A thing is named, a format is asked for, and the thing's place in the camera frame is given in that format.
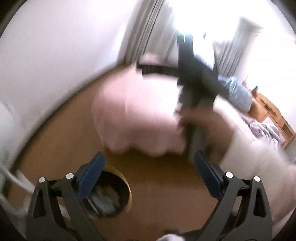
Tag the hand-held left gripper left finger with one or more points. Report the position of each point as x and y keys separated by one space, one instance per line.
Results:
x=91 y=176

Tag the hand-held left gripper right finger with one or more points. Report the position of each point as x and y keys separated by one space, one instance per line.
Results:
x=208 y=176

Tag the dark round trash bin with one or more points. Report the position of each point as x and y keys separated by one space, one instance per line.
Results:
x=118 y=183

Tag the person's right forearm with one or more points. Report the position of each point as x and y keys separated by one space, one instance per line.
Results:
x=254 y=166

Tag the person's right hand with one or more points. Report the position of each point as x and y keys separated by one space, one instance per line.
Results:
x=215 y=132

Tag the blue cloth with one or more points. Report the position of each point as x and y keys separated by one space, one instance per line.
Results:
x=240 y=92

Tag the grey curtain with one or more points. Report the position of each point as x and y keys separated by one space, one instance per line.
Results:
x=233 y=46
x=148 y=30

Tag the pink cloth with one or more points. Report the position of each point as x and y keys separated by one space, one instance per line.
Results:
x=134 y=115

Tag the grey crumpled cloth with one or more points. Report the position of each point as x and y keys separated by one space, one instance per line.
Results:
x=263 y=131

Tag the white metal frame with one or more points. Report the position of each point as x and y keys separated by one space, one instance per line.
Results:
x=13 y=183

